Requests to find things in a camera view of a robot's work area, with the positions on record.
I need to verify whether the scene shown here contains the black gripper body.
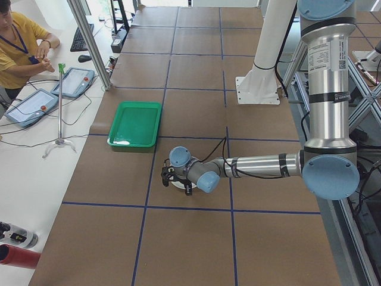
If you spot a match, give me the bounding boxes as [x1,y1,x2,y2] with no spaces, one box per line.
[162,166,190,184]

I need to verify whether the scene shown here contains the white round plate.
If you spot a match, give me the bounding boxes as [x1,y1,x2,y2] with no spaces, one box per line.
[171,181,196,189]

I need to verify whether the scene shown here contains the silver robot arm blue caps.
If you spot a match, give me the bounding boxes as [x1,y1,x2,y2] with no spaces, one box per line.
[161,1,360,200]

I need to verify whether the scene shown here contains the green plastic tray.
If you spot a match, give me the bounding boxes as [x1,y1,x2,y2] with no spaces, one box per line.
[107,101,162,153]

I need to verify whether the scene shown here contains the far teach pendant tablet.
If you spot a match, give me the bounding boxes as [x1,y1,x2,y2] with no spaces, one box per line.
[51,67,95,99]

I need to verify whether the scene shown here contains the teach pendant tablet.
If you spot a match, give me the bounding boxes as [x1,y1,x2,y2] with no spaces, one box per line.
[5,89,58,127]
[51,67,95,99]

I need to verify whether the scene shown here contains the black computer mouse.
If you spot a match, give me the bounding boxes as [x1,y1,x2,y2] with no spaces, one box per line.
[77,55,92,63]

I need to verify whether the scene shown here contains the metal reacher grabber stick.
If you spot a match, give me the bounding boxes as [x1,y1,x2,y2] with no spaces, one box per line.
[42,63,76,159]

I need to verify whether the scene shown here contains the near teach pendant tablet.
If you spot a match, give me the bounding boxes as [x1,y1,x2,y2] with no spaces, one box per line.
[5,89,58,127]

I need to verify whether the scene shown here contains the black keyboard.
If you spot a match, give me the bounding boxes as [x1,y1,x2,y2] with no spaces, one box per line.
[70,27,88,52]

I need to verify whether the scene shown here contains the clear water bottle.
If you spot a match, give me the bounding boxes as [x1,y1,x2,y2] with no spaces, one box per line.
[1,222,38,249]

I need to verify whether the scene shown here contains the red bottle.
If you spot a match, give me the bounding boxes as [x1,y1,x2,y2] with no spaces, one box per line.
[1,244,40,269]

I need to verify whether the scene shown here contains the person in yellow shirt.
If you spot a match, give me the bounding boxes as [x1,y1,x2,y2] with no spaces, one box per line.
[1,1,60,100]

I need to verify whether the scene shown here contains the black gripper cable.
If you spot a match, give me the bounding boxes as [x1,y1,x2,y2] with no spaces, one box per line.
[163,136,286,180]

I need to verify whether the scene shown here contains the aluminium frame post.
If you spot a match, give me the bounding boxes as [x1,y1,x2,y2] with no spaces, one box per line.
[67,0,111,91]

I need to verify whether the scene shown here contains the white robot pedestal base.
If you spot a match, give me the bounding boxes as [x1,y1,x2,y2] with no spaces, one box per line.
[236,1,283,105]

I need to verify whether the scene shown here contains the aluminium side frame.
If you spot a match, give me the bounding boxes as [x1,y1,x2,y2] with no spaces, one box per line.
[285,38,381,286]

